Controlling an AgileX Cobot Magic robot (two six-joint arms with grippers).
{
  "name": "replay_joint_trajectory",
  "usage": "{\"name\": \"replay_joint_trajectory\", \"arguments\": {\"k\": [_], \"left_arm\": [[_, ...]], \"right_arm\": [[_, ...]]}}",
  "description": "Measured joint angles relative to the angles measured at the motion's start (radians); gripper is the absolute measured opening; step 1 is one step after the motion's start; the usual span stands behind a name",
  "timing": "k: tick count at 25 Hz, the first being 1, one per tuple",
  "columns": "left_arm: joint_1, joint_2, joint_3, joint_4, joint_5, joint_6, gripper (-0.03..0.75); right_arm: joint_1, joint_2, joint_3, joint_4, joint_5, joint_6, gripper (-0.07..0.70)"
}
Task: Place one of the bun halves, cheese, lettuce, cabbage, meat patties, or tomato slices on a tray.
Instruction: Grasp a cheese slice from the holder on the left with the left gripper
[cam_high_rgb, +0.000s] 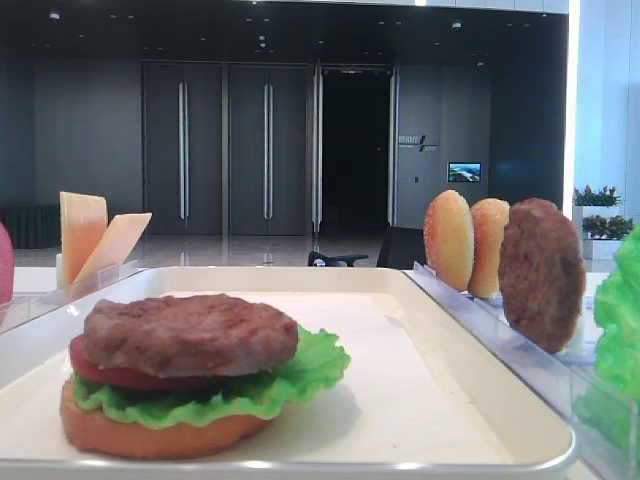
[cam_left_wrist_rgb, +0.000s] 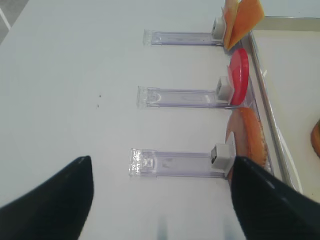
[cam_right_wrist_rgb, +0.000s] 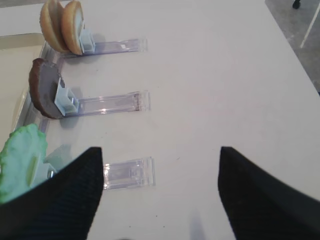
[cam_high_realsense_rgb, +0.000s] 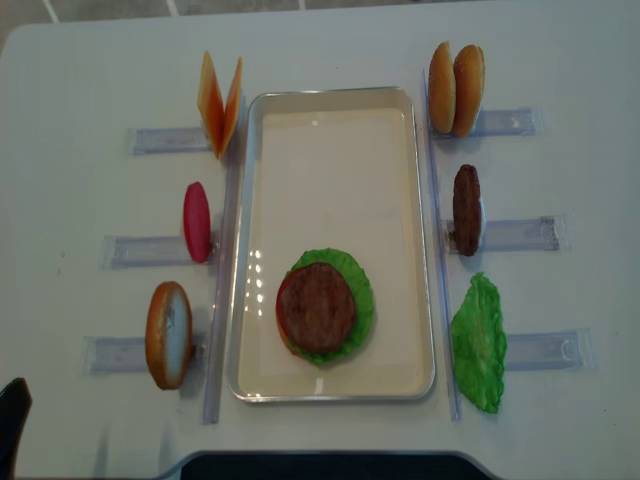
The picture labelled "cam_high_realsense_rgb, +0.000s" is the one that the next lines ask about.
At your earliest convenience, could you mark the orange cheese slice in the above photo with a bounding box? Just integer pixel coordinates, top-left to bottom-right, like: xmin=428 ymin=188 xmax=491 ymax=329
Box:
xmin=197 ymin=51 xmax=225 ymax=159
xmin=220 ymin=57 xmax=243 ymax=155

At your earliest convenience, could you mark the red tomato slice on tray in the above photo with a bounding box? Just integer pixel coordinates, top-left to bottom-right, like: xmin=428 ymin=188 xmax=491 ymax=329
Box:
xmin=275 ymin=273 xmax=292 ymax=337

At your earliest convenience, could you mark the green lettuce leaf on tray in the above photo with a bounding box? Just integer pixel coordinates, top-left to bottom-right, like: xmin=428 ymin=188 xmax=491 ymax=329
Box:
xmin=285 ymin=248 xmax=375 ymax=366

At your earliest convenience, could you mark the brown meat patty on tray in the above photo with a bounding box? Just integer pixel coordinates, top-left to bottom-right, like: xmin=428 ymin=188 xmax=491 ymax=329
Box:
xmin=282 ymin=262 xmax=356 ymax=354

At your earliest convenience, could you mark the red tomato slice upright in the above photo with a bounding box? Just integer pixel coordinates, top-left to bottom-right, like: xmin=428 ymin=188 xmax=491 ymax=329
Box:
xmin=183 ymin=182 xmax=212 ymax=263

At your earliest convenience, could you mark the brown meat patty upright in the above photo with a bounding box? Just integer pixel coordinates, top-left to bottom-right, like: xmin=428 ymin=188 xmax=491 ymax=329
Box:
xmin=453 ymin=164 xmax=482 ymax=256

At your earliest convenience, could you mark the clear holder for cheese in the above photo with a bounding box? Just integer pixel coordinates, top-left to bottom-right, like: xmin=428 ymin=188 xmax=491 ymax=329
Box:
xmin=128 ymin=127 xmax=211 ymax=156

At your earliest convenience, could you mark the bread bun slice left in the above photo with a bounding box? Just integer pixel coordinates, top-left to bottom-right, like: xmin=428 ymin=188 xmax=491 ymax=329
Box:
xmin=145 ymin=281 xmax=192 ymax=390

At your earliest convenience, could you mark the green lettuce leaf upright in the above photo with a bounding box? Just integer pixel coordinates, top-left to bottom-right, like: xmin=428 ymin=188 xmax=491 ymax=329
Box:
xmin=450 ymin=272 xmax=508 ymax=414

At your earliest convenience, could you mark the clear holder for tomato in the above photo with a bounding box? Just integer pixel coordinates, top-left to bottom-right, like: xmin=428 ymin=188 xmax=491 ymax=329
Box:
xmin=99 ymin=236 xmax=196 ymax=270

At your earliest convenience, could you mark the clear holder for bread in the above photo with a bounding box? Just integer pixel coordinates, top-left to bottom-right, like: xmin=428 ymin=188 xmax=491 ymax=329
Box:
xmin=82 ymin=333 xmax=209 ymax=375

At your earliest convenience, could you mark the clear holder for lettuce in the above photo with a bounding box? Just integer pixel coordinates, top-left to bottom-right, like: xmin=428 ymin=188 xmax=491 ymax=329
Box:
xmin=505 ymin=329 xmax=595 ymax=371

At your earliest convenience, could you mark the silver metal tray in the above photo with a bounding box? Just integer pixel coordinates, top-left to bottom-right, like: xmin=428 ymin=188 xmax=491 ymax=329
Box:
xmin=226 ymin=87 xmax=435 ymax=403

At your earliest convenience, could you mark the left top bun half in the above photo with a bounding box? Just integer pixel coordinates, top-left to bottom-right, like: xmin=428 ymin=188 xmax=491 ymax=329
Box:
xmin=427 ymin=41 xmax=456 ymax=134

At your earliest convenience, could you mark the bun half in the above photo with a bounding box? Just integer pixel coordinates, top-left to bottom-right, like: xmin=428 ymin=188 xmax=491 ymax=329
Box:
xmin=427 ymin=41 xmax=456 ymax=134
xmin=452 ymin=45 xmax=485 ymax=138

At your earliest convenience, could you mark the dark base at bottom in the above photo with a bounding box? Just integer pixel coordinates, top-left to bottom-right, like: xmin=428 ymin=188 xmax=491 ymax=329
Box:
xmin=180 ymin=453 xmax=489 ymax=479

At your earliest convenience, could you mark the right top bun half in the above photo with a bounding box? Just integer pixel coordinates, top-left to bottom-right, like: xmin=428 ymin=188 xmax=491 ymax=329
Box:
xmin=452 ymin=45 xmax=485 ymax=138

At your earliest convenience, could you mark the clear holder for patty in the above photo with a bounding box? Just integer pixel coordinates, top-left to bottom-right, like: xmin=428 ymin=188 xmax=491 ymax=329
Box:
xmin=472 ymin=215 xmax=570 ymax=255

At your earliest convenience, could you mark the clear holder for buns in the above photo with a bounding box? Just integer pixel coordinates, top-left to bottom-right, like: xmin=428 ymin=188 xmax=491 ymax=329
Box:
xmin=429 ymin=104 xmax=545 ymax=137

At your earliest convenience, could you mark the black object bottom left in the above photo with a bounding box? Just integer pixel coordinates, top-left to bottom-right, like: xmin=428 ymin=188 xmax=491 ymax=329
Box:
xmin=0 ymin=378 xmax=32 ymax=479

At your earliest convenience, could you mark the left long clear rail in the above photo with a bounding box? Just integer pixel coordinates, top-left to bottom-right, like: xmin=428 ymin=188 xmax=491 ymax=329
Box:
xmin=203 ymin=93 xmax=247 ymax=425

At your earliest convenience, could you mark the long clear rail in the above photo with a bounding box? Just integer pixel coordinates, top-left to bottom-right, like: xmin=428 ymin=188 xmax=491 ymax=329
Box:
xmin=422 ymin=68 xmax=461 ymax=422
xmin=203 ymin=93 xmax=247 ymax=425

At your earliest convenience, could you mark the right long clear rail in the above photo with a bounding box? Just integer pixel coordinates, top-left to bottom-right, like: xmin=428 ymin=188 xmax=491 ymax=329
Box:
xmin=422 ymin=68 xmax=461 ymax=422

